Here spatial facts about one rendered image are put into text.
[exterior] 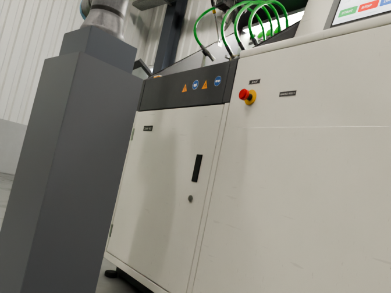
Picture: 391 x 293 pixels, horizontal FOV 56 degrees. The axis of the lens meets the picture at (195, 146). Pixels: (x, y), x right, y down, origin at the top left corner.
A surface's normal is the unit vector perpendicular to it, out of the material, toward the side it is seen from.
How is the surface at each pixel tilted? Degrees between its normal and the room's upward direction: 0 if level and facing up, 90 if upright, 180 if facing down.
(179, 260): 90
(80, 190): 90
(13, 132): 90
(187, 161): 90
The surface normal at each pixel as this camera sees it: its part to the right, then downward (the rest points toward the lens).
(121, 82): 0.72, 0.07
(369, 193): -0.78, -0.22
